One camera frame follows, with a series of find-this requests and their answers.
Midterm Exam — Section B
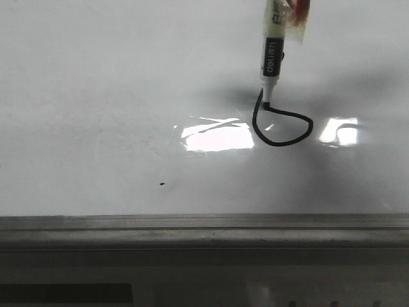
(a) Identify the dark panel below frame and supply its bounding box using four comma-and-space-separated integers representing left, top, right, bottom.
1, 283, 134, 303

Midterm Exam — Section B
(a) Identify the white black whiteboard marker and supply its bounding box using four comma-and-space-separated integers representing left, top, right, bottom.
258, 0, 313, 109

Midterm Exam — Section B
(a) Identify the white whiteboard surface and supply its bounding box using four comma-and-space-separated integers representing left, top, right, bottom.
1, 1, 408, 216

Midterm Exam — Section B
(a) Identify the grey aluminium whiteboard frame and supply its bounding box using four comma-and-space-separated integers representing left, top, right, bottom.
1, 214, 408, 251

